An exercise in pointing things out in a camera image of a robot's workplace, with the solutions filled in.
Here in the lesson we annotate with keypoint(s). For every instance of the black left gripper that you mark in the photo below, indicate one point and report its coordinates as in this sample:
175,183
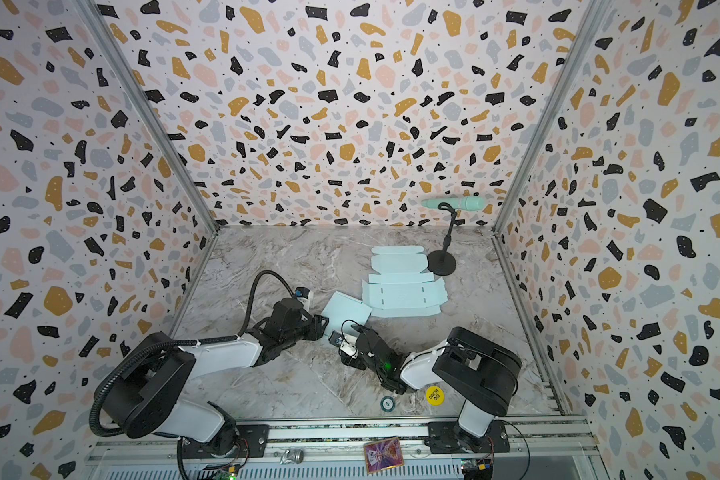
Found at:
316,322

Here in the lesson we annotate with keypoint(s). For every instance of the mint paper box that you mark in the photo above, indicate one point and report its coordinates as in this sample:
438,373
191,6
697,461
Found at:
342,307
401,284

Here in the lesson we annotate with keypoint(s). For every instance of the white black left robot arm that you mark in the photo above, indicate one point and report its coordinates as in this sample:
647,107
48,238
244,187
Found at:
145,393

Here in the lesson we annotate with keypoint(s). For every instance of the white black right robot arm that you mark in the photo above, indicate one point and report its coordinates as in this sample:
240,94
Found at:
484,373

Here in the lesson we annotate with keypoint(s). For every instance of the flat mint paper box blank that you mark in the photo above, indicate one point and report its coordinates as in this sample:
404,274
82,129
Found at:
401,284

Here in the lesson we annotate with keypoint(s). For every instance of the yellow round sticker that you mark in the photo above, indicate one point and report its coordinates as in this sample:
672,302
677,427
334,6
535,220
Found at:
434,395

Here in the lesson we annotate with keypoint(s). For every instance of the purple snack packet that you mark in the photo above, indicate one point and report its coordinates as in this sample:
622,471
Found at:
382,455

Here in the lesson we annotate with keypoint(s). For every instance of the black microphone stand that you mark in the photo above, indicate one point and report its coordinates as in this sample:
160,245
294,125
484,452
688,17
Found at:
441,262

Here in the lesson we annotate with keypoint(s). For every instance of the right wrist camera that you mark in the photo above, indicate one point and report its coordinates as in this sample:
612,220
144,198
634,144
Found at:
345,343

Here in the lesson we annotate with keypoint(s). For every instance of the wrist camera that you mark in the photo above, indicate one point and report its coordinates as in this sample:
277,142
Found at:
305,296
345,343

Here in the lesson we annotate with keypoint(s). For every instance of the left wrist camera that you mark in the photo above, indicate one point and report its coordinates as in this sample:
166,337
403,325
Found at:
305,296

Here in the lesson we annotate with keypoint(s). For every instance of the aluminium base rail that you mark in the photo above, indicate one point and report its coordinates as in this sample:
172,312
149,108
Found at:
530,447

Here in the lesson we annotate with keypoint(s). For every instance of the aluminium right corner post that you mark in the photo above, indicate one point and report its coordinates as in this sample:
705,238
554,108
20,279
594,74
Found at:
592,19

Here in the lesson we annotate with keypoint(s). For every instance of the aluminium corner post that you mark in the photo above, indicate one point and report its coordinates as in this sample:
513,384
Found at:
592,19
92,19

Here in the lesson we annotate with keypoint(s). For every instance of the aluminium left corner post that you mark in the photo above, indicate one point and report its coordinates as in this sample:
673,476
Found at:
92,19

